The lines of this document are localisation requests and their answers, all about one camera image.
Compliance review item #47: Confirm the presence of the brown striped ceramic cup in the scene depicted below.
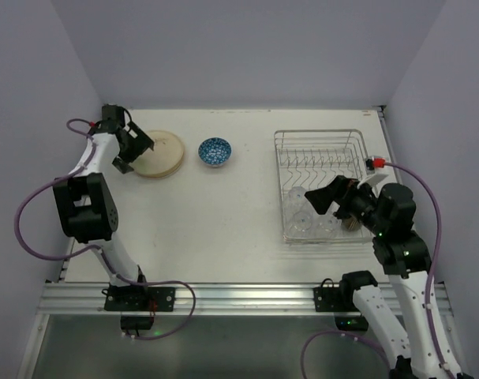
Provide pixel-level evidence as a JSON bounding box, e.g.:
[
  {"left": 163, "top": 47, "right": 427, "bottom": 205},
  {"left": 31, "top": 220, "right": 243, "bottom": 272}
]
[{"left": 342, "top": 217, "right": 361, "bottom": 232}]

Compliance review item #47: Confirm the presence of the clear glass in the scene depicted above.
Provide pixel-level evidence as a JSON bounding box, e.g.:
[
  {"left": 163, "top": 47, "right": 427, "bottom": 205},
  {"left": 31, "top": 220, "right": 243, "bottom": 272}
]
[
  {"left": 315, "top": 214, "right": 341, "bottom": 239},
  {"left": 284, "top": 210, "right": 313, "bottom": 239},
  {"left": 286, "top": 186, "right": 307, "bottom": 210}
]

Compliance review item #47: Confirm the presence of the cream plate rearmost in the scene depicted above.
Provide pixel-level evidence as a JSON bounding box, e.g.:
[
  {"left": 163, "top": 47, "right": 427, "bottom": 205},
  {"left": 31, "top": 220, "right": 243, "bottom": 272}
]
[{"left": 133, "top": 129, "right": 185, "bottom": 178}]

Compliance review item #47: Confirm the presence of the blue patterned bowl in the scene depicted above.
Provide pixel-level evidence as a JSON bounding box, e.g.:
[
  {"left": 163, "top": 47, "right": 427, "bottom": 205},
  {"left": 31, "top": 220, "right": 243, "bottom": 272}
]
[{"left": 197, "top": 137, "right": 232, "bottom": 167}]

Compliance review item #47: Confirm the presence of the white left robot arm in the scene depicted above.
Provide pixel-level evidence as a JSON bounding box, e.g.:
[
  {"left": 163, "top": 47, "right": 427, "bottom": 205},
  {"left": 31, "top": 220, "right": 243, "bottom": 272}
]
[{"left": 52, "top": 104, "right": 155, "bottom": 289}]

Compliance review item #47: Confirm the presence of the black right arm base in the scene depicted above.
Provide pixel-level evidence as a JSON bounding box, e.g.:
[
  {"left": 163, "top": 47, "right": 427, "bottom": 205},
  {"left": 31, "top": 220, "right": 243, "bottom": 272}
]
[{"left": 312, "top": 278, "right": 369, "bottom": 332}]

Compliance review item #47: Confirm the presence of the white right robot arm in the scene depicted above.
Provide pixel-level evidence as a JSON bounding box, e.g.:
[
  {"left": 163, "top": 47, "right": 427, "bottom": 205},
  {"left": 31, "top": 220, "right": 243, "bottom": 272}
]
[{"left": 305, "top": 175, "right": 468, "bottom": 378}]

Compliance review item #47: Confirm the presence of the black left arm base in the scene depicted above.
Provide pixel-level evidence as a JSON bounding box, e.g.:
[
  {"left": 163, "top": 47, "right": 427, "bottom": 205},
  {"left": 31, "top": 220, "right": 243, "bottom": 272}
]
[{"left": 102, "top": 285, "right": 176, "bottom": 336}]

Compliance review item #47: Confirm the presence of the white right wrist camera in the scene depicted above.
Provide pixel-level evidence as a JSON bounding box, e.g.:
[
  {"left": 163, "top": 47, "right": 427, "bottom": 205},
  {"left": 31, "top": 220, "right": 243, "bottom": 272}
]
[{"left": 357, "top": 156, "right": 387, "bottom": 188}]

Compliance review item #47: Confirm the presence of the steel wire dish rack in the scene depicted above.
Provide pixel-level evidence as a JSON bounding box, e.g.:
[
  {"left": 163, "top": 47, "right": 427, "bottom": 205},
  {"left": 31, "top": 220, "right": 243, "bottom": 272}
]
[{"left": 274, "top": 129, "right": 372, "bottom": 243}]

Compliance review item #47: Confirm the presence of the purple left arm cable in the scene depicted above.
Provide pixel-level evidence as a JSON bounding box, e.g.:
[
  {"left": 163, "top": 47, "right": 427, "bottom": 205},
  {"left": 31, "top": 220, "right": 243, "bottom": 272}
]
[{"left": 14, "top": 118, "right": 145, "bottom": 287}]

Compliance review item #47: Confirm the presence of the aluminium mounting rail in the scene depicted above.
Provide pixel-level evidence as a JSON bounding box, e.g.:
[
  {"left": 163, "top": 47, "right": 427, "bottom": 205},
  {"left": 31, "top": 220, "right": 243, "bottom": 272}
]
[{"left": 37, "top": 280, "right": 449, "bottom": 317}]

